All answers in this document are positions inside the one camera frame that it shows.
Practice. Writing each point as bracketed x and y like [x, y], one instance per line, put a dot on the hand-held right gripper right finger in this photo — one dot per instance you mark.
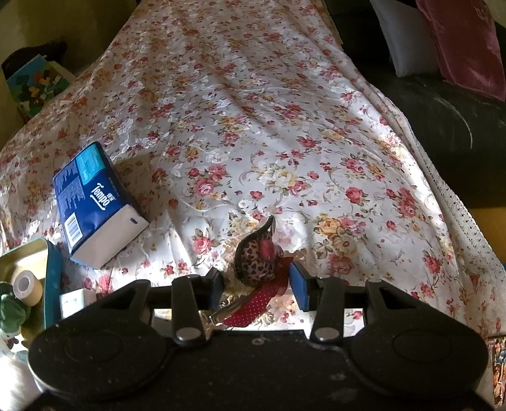
[300, 289]

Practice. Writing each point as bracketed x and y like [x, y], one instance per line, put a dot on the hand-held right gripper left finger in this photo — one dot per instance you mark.
[215, 289]

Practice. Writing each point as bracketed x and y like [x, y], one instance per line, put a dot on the leopard and red hair bow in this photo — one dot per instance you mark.
[255, 257]

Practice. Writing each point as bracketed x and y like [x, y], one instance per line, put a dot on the gold and teal tin tray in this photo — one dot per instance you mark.
[53, 284]

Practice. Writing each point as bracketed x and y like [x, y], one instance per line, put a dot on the white and green plush toy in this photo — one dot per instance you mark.
[12, 312]

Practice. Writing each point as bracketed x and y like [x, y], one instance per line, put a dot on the small white box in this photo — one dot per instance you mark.
[73, 302]

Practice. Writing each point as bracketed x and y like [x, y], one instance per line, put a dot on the blue tissue pack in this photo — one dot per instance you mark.
[89, 197]

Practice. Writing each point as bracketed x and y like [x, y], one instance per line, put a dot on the floral tablecloth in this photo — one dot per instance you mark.
[257, 118]

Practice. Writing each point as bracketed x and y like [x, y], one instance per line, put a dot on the white lace cloth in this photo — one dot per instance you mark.
[454, 197]

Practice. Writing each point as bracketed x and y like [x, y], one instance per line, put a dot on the beige tape roll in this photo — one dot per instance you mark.
[25, 287]

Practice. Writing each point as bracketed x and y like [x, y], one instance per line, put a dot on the black sofa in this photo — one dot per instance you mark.
[442, 130]

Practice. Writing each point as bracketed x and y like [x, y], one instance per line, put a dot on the light blue cloth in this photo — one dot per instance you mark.
[16, 375]

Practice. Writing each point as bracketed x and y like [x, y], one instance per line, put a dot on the colourful picture book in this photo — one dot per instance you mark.
[37, 87]

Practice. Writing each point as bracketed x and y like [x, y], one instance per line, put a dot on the white pillow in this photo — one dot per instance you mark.
[403, 39]

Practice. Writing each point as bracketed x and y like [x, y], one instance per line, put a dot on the maroon pillow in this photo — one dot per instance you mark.
[466, 43]

